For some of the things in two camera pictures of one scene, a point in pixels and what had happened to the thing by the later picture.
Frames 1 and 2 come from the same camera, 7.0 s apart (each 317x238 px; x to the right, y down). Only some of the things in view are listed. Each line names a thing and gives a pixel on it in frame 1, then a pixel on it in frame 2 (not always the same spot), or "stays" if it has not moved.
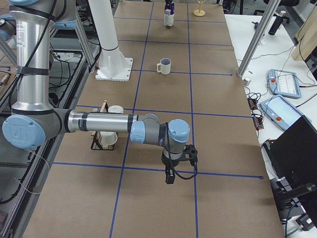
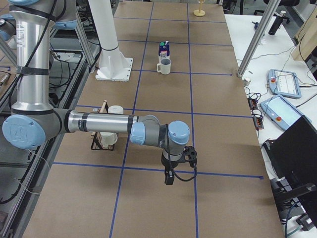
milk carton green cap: [169, 15] -> [164, 50]
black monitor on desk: [293, 156] stays
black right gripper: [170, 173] stays
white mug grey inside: [164, 67] stays
